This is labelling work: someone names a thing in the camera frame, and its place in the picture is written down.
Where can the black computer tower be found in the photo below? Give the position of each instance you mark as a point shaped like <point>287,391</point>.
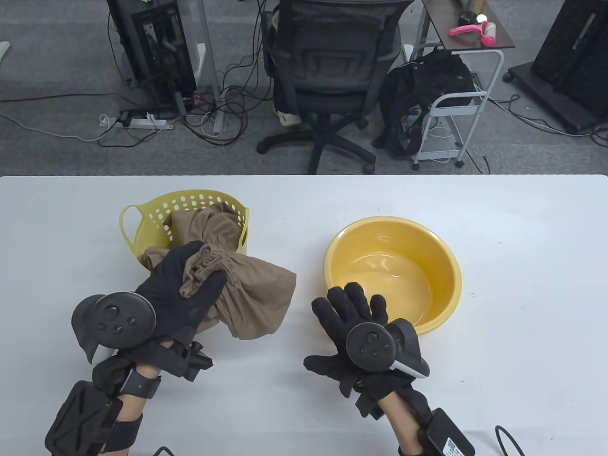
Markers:
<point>156,47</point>

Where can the black round object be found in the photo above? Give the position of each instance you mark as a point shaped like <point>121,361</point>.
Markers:
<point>468,19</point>

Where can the black backpack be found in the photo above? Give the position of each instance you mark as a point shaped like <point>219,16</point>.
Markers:
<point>427,80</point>

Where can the black power adapter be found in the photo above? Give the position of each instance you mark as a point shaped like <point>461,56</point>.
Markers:
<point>125,118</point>

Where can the white power strip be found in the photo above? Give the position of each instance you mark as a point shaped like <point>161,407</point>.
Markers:
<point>147,123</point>

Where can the person's left hand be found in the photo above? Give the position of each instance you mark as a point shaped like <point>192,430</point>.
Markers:
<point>166,294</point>

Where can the yellow round plastic basin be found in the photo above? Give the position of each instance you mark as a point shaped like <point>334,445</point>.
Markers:
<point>380,247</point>

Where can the black mesh office chair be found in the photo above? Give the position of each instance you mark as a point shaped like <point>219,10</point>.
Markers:
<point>332,71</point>

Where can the black handheld controller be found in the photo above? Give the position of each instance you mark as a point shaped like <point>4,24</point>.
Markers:
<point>368,344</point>
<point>118,318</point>

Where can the grey metal desk leg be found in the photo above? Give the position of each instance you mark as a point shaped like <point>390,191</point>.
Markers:
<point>210,47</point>

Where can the yellow perforated plastic basket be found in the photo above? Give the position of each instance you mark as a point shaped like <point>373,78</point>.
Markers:
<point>137,230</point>

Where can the black cabinet on casters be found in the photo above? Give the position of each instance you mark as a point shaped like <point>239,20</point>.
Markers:
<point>570,57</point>

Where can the white cart with brown top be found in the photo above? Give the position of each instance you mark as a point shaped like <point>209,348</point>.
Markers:
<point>475,42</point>

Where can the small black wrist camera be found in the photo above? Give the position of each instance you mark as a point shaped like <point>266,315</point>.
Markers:
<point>194,361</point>

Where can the black box wrist device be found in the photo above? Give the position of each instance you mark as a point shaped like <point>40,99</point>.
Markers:
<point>446,437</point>

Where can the black lattice forearm brace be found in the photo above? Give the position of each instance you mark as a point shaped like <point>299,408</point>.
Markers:
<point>80,422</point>

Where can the tan shorts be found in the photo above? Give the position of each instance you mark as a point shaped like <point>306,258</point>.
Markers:
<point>256,294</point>
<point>199,228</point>

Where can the person's left forearm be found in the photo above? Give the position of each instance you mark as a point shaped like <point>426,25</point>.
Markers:
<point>128,408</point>

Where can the person's right hand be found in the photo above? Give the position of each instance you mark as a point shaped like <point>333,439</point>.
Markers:
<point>346,308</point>

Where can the white furniture foot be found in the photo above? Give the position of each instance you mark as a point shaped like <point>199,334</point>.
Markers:
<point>4,50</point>

